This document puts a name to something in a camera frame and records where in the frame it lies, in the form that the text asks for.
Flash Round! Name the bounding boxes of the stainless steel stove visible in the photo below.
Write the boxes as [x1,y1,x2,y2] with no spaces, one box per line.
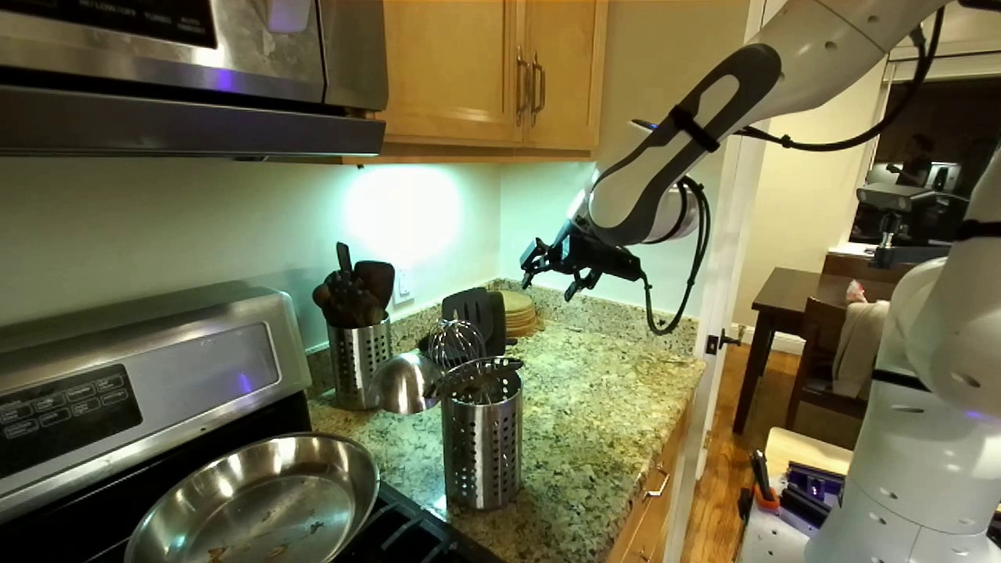
[0,284,502,563]

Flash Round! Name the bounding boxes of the perforated steel utensil holder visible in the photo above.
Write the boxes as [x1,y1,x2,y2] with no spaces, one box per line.
[442,358,524,510]
[325,317,395,411]

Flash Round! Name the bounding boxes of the wooden cabinet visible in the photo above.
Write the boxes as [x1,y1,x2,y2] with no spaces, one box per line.
[384,0,612,157]
[607,419,690,563]

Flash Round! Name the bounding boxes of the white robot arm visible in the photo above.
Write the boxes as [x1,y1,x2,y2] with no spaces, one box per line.
[520,0,998,300]

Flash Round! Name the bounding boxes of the black slotted spatula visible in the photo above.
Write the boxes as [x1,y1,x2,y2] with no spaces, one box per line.
[442,287,507,352]

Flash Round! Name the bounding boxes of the stainless steel microwave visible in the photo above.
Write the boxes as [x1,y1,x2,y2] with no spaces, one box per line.
[0,0,388,161]

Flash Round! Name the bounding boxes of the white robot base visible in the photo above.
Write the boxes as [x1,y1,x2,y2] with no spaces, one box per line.
[740,150,1001,563]

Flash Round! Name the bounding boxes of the steel frying pan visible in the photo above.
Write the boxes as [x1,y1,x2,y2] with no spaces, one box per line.
[126,436,378,563]

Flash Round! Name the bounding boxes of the wooden upper cabinet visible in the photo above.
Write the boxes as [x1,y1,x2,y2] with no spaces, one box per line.
[384,0,612,157]

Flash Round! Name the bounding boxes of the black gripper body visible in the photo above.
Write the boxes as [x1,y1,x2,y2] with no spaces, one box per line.
[557,222,645,280]

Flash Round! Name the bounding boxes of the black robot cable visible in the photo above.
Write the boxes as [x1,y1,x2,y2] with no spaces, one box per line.
[630,0,947,339]

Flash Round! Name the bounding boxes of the stack of round cork trivets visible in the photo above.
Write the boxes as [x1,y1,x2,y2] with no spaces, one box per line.
[504,292,543,339]

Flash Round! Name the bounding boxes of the wooden lower cabinet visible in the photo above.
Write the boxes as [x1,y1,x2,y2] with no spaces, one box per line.
[607,419,690,563]

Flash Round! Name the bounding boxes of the black utensils in rear holder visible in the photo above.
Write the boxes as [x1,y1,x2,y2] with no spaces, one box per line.
[314,240,395,328]

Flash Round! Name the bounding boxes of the wire whisk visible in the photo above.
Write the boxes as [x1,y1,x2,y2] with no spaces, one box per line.
[418,318,484,379]

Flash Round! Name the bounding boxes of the dark wooden table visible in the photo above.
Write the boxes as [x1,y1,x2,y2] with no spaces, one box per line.
[731,265,847,436]

